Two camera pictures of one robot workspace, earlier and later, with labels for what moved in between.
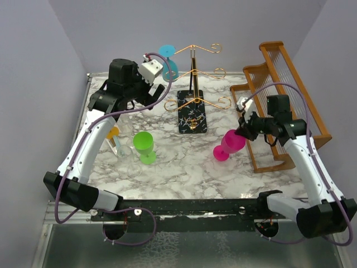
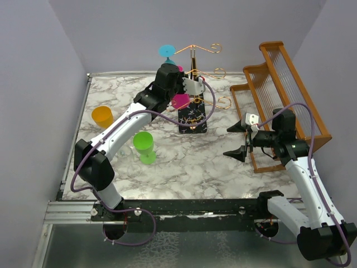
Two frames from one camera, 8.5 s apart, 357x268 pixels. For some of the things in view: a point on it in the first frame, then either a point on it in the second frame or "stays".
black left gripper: (136, 76) -> (180, 80)
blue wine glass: (168, 51) stays
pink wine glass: (230, 143) -> (179, 100)
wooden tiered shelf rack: (275, 75) stays
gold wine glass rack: (191, 111) stays
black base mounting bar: (187, 215) stays
